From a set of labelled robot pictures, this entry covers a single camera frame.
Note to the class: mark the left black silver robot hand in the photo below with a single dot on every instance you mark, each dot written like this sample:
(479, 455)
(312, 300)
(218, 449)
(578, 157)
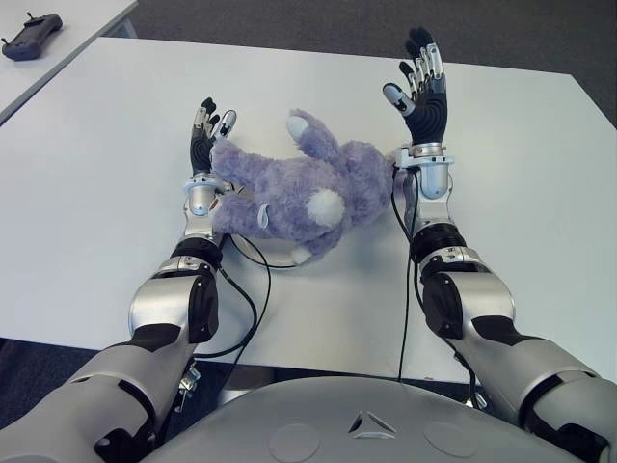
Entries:
(199, 154)

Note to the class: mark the white plate with black rim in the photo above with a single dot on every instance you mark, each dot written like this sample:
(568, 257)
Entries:
(270, 253)

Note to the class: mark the purple plush bunny doll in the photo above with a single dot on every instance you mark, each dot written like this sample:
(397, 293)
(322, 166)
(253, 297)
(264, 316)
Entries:
(289, 193)

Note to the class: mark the grey robot torso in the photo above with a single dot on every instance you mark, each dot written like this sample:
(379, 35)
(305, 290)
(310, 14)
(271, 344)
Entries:
(337, 424)

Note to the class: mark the metal clamp bracket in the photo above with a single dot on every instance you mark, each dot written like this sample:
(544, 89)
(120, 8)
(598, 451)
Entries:
(189, 381)
(477, 398)

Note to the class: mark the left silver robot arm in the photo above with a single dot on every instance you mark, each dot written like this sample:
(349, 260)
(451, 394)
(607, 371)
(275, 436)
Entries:
(159, 304)

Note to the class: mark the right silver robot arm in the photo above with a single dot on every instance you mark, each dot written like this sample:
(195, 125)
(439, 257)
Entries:
(487, 299)

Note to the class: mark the black handheld controller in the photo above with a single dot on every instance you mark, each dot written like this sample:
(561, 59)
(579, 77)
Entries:
(34, 38)

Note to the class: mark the white side table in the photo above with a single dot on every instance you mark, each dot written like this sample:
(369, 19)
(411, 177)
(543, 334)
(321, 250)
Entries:
(72, 24)

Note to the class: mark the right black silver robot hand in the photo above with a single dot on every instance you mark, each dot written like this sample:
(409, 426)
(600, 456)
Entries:
(429, 118)

